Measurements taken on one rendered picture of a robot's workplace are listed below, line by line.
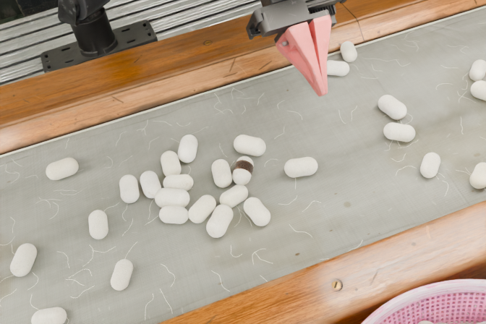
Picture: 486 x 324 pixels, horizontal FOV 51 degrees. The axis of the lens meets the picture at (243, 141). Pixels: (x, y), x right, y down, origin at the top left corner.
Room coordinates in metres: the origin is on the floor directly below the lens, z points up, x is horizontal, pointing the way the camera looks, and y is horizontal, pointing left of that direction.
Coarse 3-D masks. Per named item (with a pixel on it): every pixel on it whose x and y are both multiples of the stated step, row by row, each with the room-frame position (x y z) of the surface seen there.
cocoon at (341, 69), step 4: (328, 60) 0.52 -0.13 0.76; (332, 60) 0.52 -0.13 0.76; (328, 64) 0.52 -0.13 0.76; (332, 64) 0.51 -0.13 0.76; (336, 64) 0.51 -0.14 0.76; (340, 64) 0.51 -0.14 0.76; (344, 64) 0.51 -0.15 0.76; (348, 64) 0.51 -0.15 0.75; (328, 68) 0.51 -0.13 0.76; (332, 68) 0.51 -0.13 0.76; (336, 68) 0.51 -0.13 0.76; (340, 68) 0.51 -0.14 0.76; (344, 68) 0.51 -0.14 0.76; (348, 68) 0.51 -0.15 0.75; (328, 72) 0.51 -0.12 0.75; (332, 72) 0.51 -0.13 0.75; (336, 72) 0.51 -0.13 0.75; (340, 72) 0.50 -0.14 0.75; (344, 72) 0.50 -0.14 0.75; (348, 72) 0.51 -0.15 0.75
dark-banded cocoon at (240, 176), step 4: (244, 156) 0.38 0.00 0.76; (240, 160) 0.37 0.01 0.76; (244, 160) 0.37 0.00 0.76; (248, 160) 0.37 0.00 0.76; (252, 164) 0.37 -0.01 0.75; (236, 172) 0.36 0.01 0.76; (240, 172) 0.36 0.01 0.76; (244, 172) 0.36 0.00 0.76; (248, 172) 0.36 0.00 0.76; (232, 176) 0.36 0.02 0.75; (236, 176) 0.35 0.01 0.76; (240, 176) 0.35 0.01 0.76; (244, 176) 0.35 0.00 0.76; (248, 176) 0.35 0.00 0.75; (236, 180) 0.35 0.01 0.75; (240, 180) 0.35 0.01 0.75; (244, 180) 0.35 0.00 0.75; (248, 180) 0.35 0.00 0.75; (244, 184) 0.35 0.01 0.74
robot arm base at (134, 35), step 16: (96, 16) 0.75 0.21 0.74; (80, 32) 0.74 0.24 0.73; (96, 32) 0.74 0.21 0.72; (112, 32) 0.77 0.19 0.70; (128, 32) 0.79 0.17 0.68; (144, 32) 0.79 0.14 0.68; (64, 48) 0.77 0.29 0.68; (80, 48) 0.75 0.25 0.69; (96, 48) 0.74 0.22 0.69; (112, 48) 0.75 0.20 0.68; (128, 48) 0.75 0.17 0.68; (48, 64) 0.73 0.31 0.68; (64, 64) 0.73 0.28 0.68
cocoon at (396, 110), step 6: (384, 96) 0.44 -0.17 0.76; (390, 96) 0.43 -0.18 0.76; (378, 102) 0.44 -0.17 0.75; (384, 102) 0.43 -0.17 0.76; (390, 102) 0.43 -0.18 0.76; (396, 102) 0.42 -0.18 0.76; (384, 108) 0.42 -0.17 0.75; (390, 108) 0.42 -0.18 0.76; (396, 108) 0.41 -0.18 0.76; (402, 108) 0.41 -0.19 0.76; (390, 114) 0.42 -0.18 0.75; (396, 114) 0.41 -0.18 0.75; (402, 114) 0.41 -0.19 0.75
